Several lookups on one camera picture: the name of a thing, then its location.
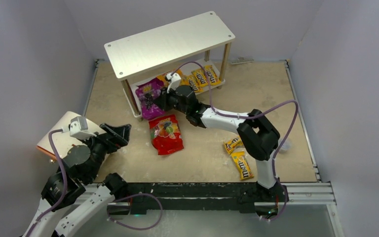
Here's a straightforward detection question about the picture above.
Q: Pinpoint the white two-tier shelf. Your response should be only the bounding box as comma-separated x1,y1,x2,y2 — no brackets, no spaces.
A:
104,11,236,120

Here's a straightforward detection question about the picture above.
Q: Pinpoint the white cylinder container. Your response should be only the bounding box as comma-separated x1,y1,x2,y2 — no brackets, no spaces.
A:
36,111,106,161

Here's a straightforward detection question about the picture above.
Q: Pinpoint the yellow m&m's bag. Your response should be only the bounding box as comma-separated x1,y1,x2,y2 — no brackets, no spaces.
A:
191,69,208,87
230,151,254,181
224,136,243,155
185,75,203,93
204,65,221,86

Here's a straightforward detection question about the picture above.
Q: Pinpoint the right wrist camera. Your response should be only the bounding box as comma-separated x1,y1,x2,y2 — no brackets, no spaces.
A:
165,72,182,93

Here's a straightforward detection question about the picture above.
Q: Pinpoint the red assorted gummy bag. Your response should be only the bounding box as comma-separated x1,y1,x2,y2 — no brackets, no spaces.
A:
149,115,184,156

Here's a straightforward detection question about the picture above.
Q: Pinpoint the purple grape gummy bag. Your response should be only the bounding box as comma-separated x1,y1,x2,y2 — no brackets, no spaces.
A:
136,78,165,120

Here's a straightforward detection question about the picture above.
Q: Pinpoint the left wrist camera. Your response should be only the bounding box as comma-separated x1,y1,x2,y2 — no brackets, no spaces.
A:
69,116,97,140

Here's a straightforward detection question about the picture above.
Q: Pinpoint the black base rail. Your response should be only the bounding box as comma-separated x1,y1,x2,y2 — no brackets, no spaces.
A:
113,182,289,218

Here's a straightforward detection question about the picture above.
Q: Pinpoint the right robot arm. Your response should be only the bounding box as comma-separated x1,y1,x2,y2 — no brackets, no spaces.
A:
153,85,280,189

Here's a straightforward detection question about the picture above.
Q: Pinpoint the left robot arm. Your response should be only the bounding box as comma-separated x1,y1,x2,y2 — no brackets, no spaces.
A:
24,122,132,237

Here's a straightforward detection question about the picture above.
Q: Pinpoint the clear plastic cup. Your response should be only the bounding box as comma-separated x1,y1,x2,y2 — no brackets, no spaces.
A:
279,138,292,154

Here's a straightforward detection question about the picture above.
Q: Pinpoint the orange mango gummy bag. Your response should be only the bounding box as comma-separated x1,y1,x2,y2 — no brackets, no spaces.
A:
156,69,185,87

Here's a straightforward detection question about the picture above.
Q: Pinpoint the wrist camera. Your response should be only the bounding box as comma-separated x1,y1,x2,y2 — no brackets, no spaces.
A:
165,72,182,93
69,116,97,140

